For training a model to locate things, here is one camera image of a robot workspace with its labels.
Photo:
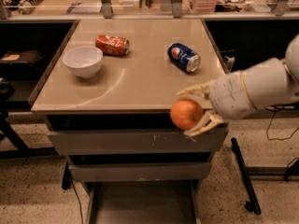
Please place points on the grey drawer cabinet with counter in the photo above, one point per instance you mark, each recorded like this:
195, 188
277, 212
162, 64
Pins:
134, 91

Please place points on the blue pepsi can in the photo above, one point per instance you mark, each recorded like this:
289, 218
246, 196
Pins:
183, 57

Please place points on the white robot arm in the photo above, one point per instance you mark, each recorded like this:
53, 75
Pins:
272, 82

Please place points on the white paper booklet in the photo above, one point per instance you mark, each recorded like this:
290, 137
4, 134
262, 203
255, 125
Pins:
84, 8

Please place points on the open bottom grey drawer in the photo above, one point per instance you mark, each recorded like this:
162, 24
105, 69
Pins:
149, 202

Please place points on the red crushed soda can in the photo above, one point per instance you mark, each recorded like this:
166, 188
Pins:
112, 45

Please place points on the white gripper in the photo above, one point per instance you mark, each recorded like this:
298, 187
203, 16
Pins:
230, 97

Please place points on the white bowl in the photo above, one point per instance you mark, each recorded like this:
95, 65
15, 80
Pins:
84, 61

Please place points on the middle grey drawer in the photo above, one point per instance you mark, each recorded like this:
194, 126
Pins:
140, 172

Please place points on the orange fruit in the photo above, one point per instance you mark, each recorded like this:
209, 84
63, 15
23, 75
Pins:
186, 113

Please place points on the top grey drawer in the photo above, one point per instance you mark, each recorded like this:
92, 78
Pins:
134, 141

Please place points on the black metal floor bar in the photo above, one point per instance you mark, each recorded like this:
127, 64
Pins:
252, 205

